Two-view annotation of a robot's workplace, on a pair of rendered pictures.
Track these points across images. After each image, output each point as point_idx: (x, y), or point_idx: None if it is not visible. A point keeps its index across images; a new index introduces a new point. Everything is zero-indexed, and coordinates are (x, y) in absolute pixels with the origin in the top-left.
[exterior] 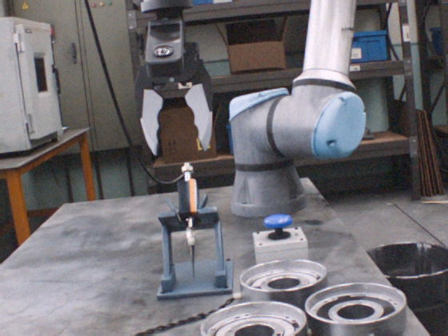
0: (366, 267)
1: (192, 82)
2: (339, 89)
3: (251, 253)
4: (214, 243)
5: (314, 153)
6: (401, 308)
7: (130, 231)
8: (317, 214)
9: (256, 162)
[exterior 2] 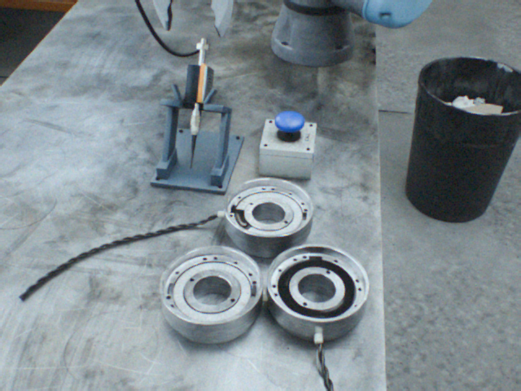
0: (369, 192)
1: None
2: None
3: None
4: (235, 99)
5: (364, 17)
6: (356, 309)
7: (157, 53)
8: (356, 76)
9: (304, 2)
